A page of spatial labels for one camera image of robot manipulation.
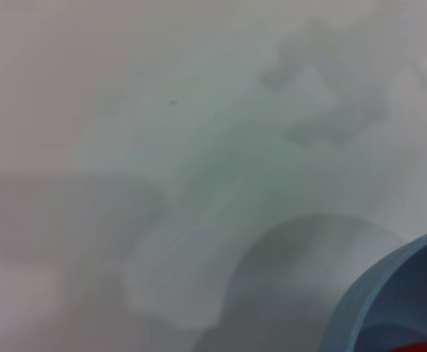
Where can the blue bowl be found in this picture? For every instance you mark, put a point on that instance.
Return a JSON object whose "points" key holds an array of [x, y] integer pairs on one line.
{"points": [[400, 293]]}

